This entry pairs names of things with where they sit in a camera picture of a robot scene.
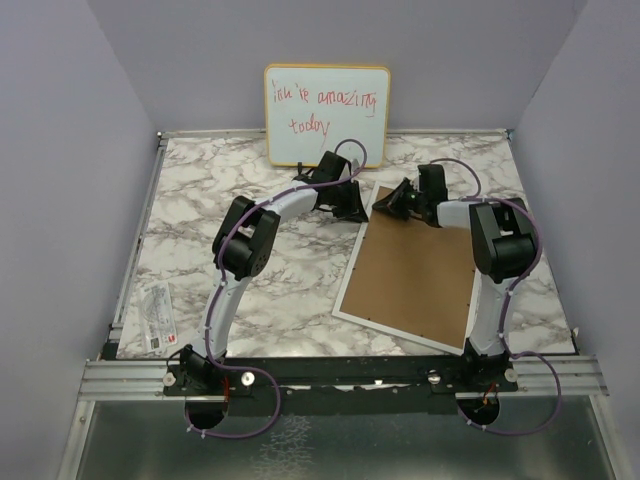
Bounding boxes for yellow-rimmed whiteboard with writing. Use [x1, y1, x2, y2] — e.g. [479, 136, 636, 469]
[264, 64, 391, 169]

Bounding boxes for brown backing board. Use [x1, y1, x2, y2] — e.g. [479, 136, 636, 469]
[337, 185, 479, 350]

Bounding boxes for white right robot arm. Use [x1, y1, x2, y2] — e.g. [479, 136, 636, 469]
[372, 159, 542, 391]

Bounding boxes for white picture frame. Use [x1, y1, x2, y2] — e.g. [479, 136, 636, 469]
[331, 180, 484, 356]

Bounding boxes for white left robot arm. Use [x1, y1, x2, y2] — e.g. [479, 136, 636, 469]
[179, 149, 368, 395]

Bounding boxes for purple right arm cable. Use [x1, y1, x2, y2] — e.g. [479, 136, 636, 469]
[429, 158, 562, 436]

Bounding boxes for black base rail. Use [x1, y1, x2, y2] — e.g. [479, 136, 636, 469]
[163, 353, 518, 416]

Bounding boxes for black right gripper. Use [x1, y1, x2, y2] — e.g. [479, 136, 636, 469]
[376, 180, 428, 224]

